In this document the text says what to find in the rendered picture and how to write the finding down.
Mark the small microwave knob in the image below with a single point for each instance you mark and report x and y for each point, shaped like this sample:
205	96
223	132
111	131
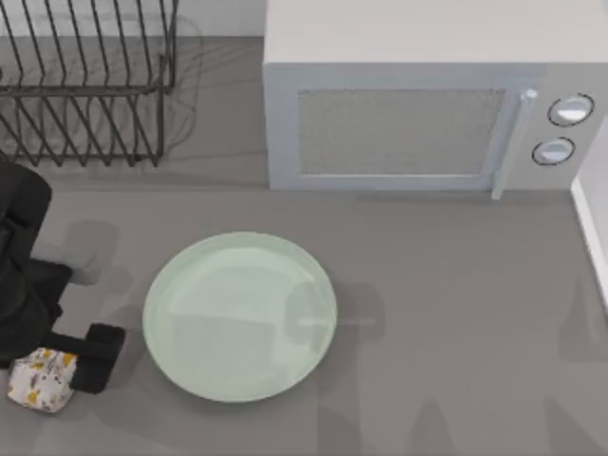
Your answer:
553	151

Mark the pale grey microwave oven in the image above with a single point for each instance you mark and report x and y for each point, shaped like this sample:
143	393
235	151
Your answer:
380	33

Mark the large microwave knob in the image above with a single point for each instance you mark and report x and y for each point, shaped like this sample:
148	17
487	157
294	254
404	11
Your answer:
570	110

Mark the microwave door with mesh window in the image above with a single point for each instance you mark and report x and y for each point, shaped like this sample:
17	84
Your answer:
285	128

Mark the pale green round plate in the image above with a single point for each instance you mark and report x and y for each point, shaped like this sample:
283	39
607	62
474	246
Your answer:
237	313

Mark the pale grey rounded box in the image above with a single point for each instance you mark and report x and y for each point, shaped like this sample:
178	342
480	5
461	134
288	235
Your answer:
83	268

